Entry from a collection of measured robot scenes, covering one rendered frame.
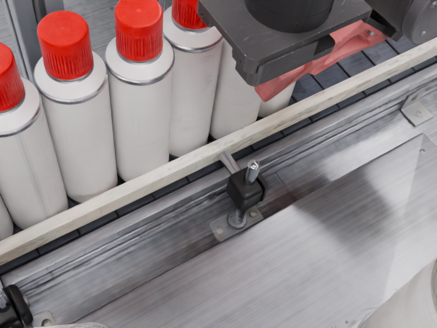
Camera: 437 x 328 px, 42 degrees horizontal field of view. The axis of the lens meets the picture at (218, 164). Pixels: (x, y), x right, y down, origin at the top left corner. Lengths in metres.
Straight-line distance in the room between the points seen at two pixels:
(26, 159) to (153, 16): 0.14
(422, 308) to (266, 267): 0.20
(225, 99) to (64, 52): 0.19
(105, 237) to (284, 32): 0.26
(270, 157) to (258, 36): 0.25
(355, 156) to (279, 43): 0.33
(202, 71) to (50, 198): 0.16
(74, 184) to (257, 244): 0.17
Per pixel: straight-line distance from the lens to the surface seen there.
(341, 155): 0.66
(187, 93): 0.48
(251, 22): 0.37
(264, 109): 0.59
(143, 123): 0.46
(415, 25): 0.28
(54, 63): 0.39
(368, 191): 0.59
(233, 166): 0.53
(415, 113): 0.73
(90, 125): 0.43
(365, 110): 0.66
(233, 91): 0.51
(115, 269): 0.57
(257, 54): 0.35
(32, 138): 0.41
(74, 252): 0.53
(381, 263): 0.56
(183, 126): 0.52
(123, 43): 0.40
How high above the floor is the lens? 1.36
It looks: 58 degrees down
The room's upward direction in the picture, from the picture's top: 11 degrees clockwise
